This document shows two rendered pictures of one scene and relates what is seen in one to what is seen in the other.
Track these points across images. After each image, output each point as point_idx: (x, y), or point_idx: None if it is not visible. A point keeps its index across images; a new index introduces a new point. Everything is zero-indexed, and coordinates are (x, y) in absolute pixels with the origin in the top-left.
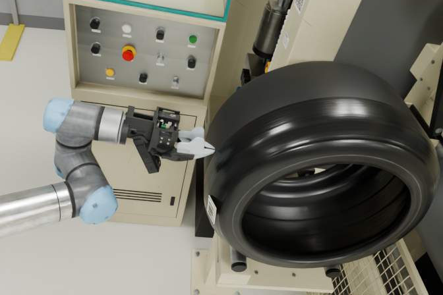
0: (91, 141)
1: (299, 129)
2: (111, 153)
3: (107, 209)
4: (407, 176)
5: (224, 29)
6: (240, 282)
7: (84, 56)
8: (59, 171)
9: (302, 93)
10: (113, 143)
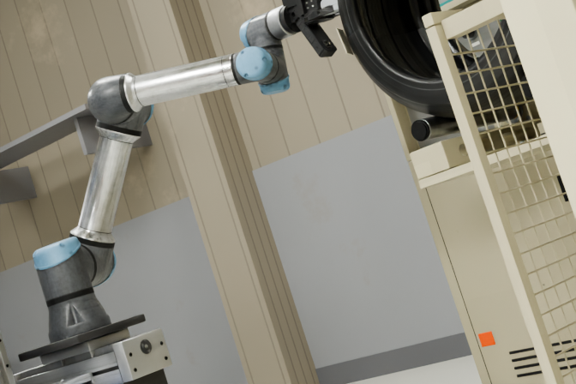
0: (279, 48)
1: None
2: (485, 261)
3: (253, 57)
4: None
5: None
6: (439, 165)
7: (415, 115)
8: (259, 84)
9: None
10: (280, 30)
